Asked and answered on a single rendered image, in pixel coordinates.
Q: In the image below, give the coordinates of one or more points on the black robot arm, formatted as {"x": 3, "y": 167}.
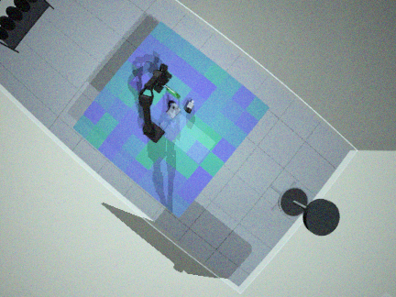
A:
{"x": 146, "y": 101}

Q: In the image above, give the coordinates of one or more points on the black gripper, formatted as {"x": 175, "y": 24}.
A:
{"x": 159, "y": 87}

